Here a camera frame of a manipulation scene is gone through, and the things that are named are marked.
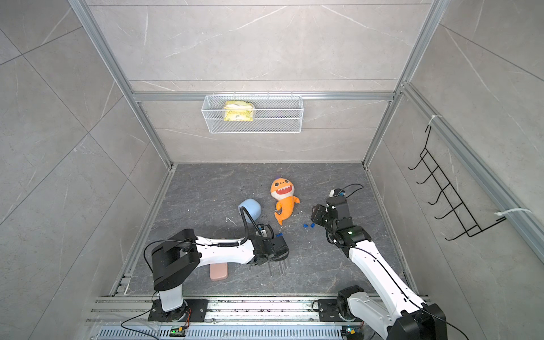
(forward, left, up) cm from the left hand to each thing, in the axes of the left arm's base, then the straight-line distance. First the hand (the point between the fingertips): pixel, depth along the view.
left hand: (275, 251), depth 87 cm
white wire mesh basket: (+57, -1, +29) cm, 64 cm away
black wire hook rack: (+6, -57, +31) cm, 66 cm away
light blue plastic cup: (+17, +9, +7) cm, 21 cm away
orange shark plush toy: (+27, -4, +8) cm, 28 cm away
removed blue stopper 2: (+12, -18, -1) cm, 21 cm away
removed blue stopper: (+12, -14, -1) cm, 19 cm away
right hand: (+11, -17, +16) cm, 26 cm away
